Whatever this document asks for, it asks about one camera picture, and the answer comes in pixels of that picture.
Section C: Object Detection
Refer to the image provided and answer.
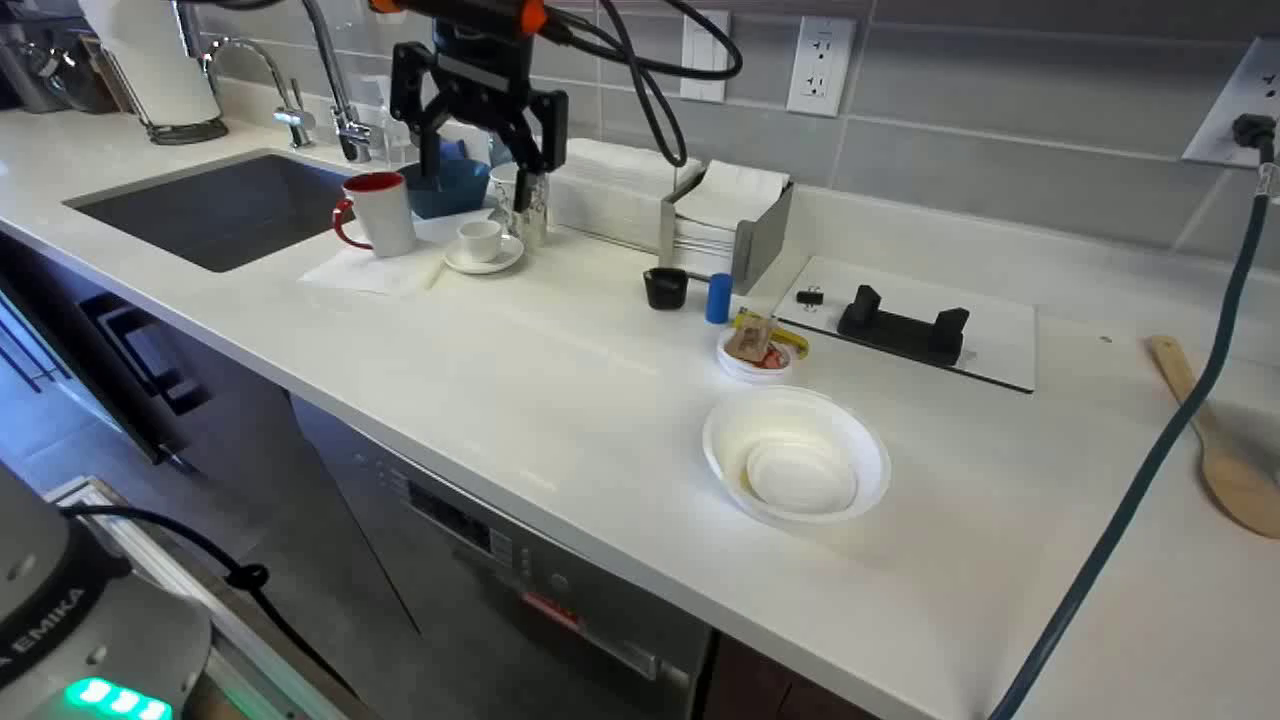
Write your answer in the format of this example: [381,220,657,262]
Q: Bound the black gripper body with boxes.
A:
[419,28,538,131]

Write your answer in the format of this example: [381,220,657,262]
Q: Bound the small white teacup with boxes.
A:
[453,215,518,267]

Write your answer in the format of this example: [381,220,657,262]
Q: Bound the white saucer plate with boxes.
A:
[438,232,527,280]

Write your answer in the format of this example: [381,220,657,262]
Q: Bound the clear soap dispenser bottle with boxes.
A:
[356,75,405,163]

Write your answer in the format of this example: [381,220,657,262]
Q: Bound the tall chrome faucet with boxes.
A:
[296,0,386,163]

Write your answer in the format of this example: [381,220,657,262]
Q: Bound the small chrome faucet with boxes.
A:
[196,34,322,151]

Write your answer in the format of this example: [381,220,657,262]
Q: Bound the red and white mug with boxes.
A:
[327,167,424,266]

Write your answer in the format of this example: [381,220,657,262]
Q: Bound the white translucent mat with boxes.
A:
[299,214,459,299]

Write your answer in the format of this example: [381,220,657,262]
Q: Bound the small black cup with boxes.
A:
[639,266,713,315]

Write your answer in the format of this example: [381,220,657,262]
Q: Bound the stainless steel sink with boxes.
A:
[63,149,356,278]

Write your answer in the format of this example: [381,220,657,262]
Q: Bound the small blue cylinder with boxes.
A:
[703,267,738,328]

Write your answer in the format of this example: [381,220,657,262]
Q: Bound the white paper towel roll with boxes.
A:
[75,0,232,149]

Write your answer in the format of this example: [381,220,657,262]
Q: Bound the food scraps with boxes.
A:
[722,310,810,372]

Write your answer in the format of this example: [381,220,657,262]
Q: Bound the small white dish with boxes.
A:
[713,325,803,388]

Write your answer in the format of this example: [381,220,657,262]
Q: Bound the white plastic bowl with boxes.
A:
[698,383,890,530]

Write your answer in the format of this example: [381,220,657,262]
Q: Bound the black clamp device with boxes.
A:
[831,280,972,372]

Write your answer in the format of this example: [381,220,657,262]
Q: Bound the stainless steel dishwasher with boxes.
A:
[293,397,719,720]

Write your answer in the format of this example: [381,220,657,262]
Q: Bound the white flat board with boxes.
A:
[773,252,1040,397]

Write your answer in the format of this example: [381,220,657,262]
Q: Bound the black power plug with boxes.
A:
[1227,111,1280,155]

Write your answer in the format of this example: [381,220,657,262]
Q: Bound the wooden spatula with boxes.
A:
[1142,334,1280,546]

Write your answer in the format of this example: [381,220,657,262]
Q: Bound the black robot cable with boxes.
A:
[531,0,746,171]

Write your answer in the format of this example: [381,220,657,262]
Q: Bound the white light switch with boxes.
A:
[677,8,735,106]

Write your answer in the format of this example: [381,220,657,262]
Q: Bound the black cabinet handle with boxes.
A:
[75,292,211,420]

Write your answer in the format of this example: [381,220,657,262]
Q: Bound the thin black floor cable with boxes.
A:
[55,500,353,690]

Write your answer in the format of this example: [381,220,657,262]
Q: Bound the white wall outlet with plug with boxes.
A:
[1178,36,1280,171]

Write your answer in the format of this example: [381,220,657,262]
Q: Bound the dark green cable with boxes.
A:
[987,149,1277,720]

